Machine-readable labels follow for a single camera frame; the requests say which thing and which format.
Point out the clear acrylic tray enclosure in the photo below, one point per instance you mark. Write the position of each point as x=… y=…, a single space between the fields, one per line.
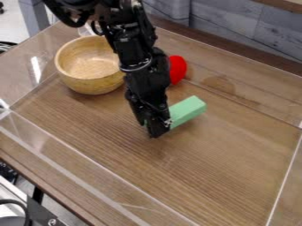
x=210 y=174

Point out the grey table leg post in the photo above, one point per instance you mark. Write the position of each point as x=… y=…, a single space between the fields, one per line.
x=35 y=16

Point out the green rectangular block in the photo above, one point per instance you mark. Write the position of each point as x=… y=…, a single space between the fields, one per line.
x=182 y=111

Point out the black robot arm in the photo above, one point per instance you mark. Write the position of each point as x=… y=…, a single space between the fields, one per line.
x=121 y=21

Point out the black metal bracket lower left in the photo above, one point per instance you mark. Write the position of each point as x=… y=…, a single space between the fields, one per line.
x=41 y=217

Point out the red knitted toy fruit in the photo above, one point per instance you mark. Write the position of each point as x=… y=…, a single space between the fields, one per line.
x=178 y=68

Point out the light wooden bowl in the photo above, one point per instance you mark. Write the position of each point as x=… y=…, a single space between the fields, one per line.
x=89 y=66

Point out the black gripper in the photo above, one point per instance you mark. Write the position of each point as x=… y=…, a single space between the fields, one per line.
x=148 y=80

